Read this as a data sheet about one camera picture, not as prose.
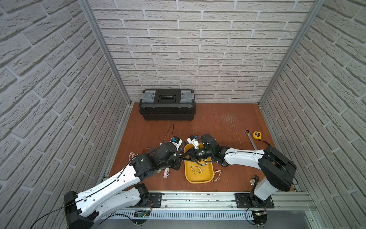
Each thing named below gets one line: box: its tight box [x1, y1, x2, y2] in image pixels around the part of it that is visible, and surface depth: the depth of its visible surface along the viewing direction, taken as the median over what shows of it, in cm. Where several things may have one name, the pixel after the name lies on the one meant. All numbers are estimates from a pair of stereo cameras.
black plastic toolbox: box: [139, 88, 196, 121], surface depth 100 cm
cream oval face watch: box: [212, 169, 223, 183], surface depth 83 cm
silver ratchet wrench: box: [244, 128, 258, 151], surface depth 102 cm
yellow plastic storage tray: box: [183, 143, 214, 184], surface depth 84 cm
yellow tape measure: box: [252, 131, 262, 140], surface depth 99 cm
